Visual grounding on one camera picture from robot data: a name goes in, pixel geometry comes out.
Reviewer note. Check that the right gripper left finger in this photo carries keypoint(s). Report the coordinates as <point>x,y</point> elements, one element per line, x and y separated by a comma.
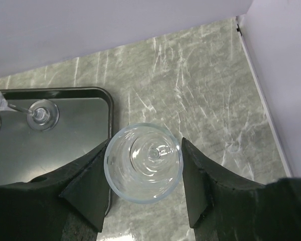
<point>69,203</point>

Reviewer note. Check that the black rectangular tray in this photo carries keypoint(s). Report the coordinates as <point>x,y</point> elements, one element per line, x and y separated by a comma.
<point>85,121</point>

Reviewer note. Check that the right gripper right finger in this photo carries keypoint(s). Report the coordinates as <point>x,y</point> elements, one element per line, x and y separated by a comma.
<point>222,205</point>

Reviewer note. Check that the clear flute glass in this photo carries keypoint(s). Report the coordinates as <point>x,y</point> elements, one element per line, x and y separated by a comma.
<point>143,163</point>

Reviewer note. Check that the champagne flute with dark mark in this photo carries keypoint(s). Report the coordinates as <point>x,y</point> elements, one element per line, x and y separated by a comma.
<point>42,115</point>

